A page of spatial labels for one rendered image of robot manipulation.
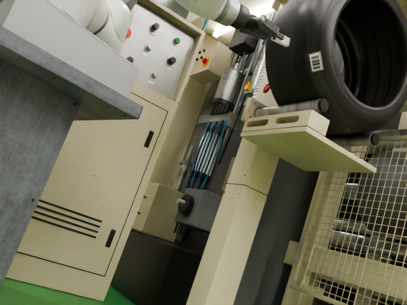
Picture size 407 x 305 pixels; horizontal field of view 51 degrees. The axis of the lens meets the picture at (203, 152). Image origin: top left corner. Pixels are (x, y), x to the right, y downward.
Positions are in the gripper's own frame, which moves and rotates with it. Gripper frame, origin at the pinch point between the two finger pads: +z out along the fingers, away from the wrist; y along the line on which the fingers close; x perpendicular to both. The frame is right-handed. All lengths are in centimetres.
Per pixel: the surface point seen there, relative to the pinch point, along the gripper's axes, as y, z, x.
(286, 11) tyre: 5.8, 4.4, -14.1
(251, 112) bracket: 23.3, 10.3, 20.7
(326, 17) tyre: -11.8, 7.7, -7.8
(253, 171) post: 26, 19, 43
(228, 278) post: 25, 17, 85
